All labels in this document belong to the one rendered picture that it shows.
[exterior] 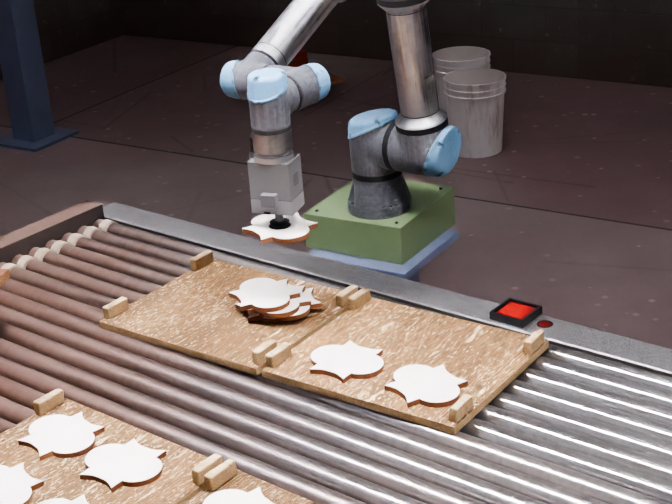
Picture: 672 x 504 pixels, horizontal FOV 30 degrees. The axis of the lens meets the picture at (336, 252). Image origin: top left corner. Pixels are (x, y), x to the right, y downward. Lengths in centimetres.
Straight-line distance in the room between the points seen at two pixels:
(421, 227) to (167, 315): 67
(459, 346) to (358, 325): 22
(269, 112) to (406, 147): 53
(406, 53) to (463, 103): 333
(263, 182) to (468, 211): 314
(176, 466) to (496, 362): 62
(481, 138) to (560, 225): 92
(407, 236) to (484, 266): 209
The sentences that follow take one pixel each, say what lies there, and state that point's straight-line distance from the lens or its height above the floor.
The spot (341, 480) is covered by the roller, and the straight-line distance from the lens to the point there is 203.
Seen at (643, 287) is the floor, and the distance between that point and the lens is 477.
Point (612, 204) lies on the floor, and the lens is 552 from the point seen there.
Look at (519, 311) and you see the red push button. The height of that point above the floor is 93.
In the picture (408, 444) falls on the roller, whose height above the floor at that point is 91.
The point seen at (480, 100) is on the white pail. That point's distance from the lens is 598.
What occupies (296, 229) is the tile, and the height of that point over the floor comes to 113.
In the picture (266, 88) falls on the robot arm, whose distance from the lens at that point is 230.
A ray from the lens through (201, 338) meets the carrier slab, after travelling 246.
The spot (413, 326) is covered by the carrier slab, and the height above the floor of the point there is 94.
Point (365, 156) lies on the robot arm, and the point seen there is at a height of 111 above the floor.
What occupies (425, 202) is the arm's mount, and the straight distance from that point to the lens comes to 295.
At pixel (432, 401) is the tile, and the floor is 95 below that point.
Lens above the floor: 205
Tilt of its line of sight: 24 degrees down
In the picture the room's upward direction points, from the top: 4 degrees counter-clockwise
